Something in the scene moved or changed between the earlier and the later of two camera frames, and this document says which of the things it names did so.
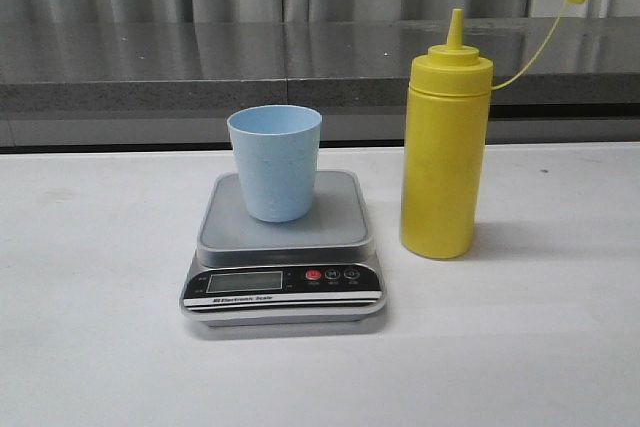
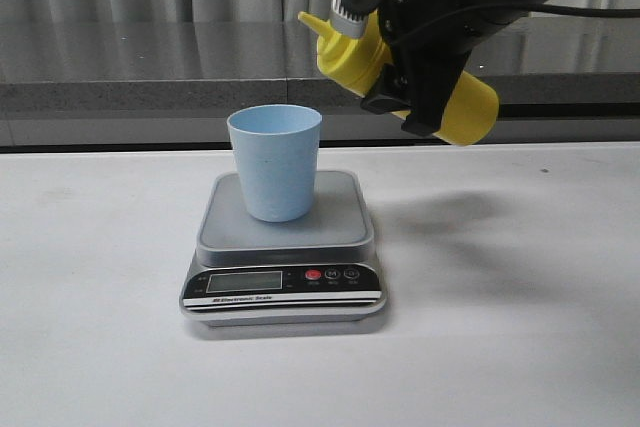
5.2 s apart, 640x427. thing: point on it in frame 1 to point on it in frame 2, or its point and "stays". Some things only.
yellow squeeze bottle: (445, 140) to (470, 113)
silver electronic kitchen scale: (317, 270) stays
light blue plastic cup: (277, 146) stays
